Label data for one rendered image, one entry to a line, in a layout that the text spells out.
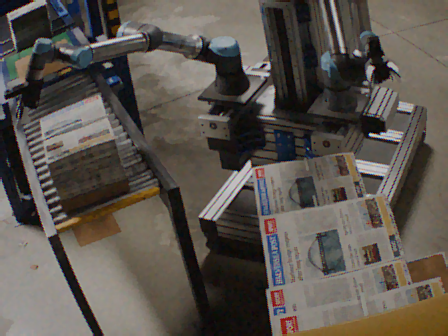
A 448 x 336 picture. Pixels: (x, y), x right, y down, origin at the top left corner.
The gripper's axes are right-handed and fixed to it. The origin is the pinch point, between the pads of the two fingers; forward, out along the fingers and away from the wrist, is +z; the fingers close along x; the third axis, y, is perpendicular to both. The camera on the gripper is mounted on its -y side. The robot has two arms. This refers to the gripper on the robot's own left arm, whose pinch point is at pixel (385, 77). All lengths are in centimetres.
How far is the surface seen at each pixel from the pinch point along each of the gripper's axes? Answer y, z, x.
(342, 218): 14, 46, 24
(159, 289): 109, -43, 119
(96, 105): 6, -39, 108
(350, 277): 14, 69, 23
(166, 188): 33, -13, 85
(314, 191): 36.6, 1.1, 33.7
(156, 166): 32, -27, 90
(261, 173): 34, -12, 51
